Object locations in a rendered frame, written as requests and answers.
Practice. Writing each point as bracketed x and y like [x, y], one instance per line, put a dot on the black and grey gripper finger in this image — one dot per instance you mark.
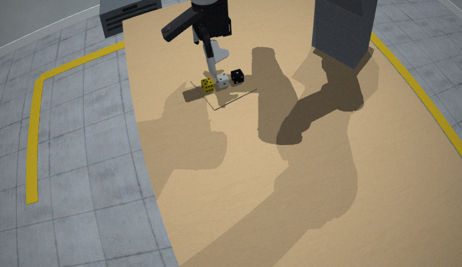
[195, 38]
[213, 53]

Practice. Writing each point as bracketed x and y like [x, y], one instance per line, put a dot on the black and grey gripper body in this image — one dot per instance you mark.
[216, 20]

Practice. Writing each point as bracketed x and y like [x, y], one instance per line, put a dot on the yellow die with black pips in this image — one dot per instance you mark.
[207, 85]

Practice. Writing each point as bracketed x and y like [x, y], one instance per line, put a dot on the grey die with black pips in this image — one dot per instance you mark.
[222, 80]

